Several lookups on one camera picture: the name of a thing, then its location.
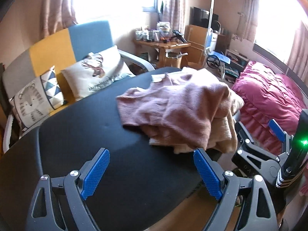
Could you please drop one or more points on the wooden side table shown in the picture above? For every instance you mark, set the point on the wooden side table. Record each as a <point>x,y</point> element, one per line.
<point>163,50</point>

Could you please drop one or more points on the pink curtain window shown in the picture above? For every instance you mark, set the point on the pink curtain window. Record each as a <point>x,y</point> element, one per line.
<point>56,15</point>
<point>297,61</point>

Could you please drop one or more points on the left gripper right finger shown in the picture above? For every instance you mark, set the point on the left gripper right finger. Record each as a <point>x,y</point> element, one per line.
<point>257,211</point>

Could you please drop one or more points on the grey yellow blue sofa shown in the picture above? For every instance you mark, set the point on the grey yellow blue sofa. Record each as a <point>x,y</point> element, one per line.
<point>59,50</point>

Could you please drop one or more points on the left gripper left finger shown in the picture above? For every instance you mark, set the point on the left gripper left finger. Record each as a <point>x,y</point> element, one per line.
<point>45,211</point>

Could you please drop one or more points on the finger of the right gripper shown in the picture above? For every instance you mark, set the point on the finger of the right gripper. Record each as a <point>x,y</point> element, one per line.
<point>282,135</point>
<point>250,157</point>

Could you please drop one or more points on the magenta bed quilt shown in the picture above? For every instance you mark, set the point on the magenta bed quilt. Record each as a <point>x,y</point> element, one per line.
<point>268,96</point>

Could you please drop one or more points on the wooden cabinet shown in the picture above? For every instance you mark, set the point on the wooden cabinet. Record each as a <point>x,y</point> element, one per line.
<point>196,37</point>

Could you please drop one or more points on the pink curtain right window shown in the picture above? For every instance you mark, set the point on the pink curtain right window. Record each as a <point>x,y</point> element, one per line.
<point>297,61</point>

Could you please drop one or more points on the pink curtain left window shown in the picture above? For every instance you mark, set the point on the pink curtain left window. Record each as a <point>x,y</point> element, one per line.
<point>56,15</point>

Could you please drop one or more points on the tiger print cushion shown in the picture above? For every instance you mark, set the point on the tiger print cushion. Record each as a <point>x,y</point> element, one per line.
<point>37,99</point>

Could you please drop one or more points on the cream knitted sweater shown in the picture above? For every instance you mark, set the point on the cream knitted sweater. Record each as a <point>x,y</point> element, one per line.
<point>222,137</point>

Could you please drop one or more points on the deer print cushion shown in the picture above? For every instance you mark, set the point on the deer print cushion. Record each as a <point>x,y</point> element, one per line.
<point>96,72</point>

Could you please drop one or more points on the pink knitted sweater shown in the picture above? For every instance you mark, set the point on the pink knitted sweater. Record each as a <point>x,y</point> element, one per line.
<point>177,109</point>

